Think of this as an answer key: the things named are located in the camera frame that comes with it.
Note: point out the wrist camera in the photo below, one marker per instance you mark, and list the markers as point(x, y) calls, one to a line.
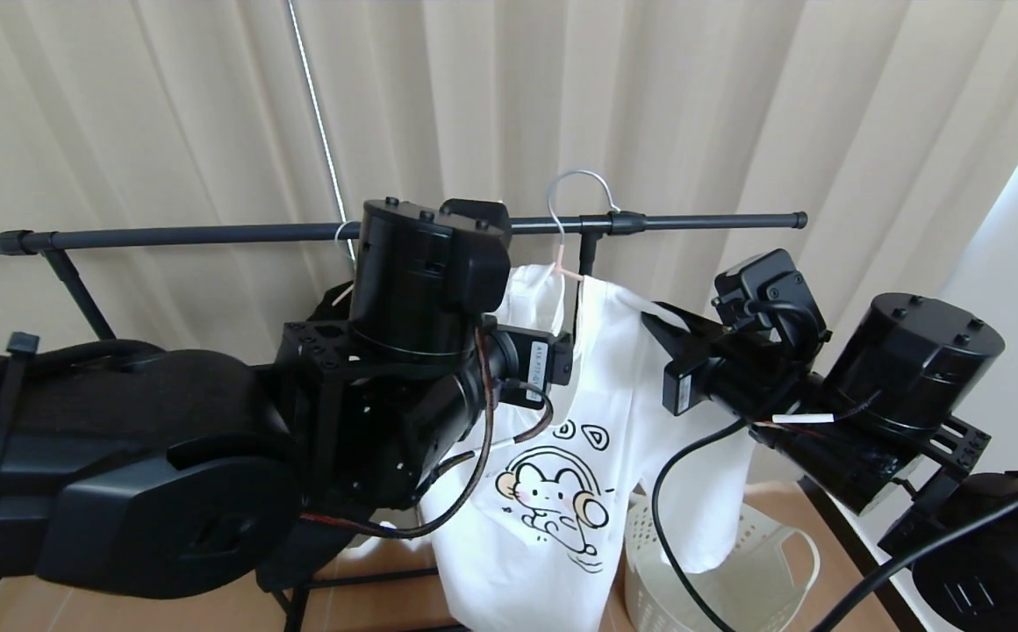
point(474, 219)
point(772, 290)

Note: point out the beige curtain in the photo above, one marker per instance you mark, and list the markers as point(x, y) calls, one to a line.
point(737, 105)

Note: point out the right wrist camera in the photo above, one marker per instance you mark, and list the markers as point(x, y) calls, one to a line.
point(772, 290)

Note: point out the black garment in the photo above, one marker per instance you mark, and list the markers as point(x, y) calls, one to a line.
point(333, 303)

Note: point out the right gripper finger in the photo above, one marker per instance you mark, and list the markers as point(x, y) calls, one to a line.
point(676, 332)

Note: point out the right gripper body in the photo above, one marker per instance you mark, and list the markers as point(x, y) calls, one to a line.
point(737, 377)

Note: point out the pink clothes hanger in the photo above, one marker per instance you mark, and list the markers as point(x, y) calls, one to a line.
point(557, 228)
point(344, 290)

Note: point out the white laundry basket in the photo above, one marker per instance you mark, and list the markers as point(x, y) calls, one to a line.
point(737, 579)

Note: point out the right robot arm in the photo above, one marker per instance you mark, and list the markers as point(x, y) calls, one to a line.
point(904, 386)

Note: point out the white printed garment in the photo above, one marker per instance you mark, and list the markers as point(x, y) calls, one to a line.
point(614, 369)

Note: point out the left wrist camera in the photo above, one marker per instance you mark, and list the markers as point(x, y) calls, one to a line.
point(474, 219)

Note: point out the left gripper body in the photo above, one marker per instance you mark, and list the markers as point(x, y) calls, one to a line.
point(535, 364)

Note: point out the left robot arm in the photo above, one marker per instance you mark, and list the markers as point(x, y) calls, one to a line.
point(167, 456)

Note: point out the black clothes rack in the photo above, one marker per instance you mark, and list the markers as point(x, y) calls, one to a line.
point(211, 234)

